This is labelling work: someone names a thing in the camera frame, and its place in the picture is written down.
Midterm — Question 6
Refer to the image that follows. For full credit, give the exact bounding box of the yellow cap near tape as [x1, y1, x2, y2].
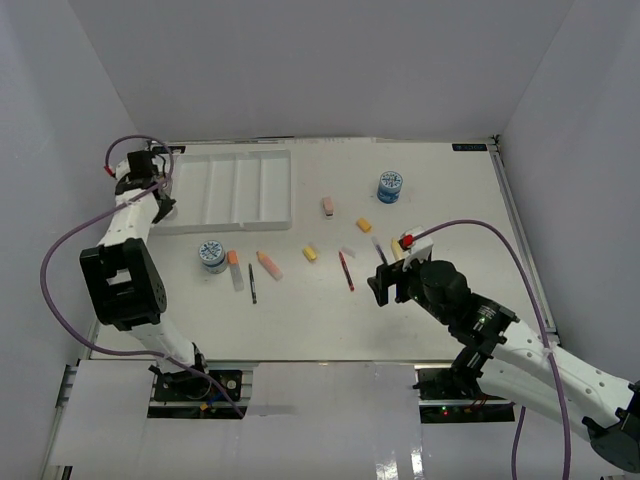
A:
[356, 217, 372, 233]

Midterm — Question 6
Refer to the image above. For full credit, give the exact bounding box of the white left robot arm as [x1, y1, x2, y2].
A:
[80, 168, 212, 399]

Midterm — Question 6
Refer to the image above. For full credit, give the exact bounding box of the blue slime jar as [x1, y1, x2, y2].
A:
[377, 171, 403, 204]
[198, 240, 227, 274]

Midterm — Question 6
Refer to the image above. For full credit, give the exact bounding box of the orange capped glue stick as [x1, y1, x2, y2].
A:
[227, 250, 244, 292]

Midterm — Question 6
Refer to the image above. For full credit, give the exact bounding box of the white compartment tray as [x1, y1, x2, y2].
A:
[152, 150, 294, 235]

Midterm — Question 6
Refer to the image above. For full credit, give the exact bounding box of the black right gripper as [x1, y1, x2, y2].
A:
[367, 252, 452, 326]

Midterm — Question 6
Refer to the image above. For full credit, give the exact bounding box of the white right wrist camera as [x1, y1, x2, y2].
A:
[399, 234, 434, 270]

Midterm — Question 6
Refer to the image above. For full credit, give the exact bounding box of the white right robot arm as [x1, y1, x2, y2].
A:
[367, 260, 639, 473]

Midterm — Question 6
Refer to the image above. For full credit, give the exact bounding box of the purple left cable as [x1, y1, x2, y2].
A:
[39, 134, 246, 419]

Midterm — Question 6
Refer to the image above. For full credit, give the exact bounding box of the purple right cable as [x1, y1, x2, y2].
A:
[412, 219, 574, 480]

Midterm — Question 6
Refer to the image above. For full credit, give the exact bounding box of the purple gel pen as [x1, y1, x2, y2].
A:
[371, 236, 388, 265]

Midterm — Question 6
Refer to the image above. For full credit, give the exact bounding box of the black pen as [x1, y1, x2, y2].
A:
[248, 263, 258, 305]

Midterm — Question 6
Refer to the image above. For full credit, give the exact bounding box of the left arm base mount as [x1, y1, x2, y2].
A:
[149, 366, 243, 402]

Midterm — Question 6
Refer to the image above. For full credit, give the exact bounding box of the purple cable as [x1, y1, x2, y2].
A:
[39, 134, 246, 419]
[412, 219, 574, 480]

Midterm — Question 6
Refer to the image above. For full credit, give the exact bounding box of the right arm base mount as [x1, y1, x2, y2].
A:
[412, 347, 514, 423]

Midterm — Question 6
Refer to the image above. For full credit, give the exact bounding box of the yellow highlighter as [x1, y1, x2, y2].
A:
[391, 238, 404, 261]

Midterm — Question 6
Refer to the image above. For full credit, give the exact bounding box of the clear pen cap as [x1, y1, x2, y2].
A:
[341, 245, 356, 258]

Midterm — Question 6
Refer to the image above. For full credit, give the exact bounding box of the yellow eraser block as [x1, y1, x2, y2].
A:
[302, 245, 318, 262]

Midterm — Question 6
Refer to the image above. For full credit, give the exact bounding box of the red gel pen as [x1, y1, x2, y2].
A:
[338, 250, 355, 292]

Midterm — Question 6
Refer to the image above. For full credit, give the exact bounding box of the pink orange highlighter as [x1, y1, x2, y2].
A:
[256, 251, 283, 281]

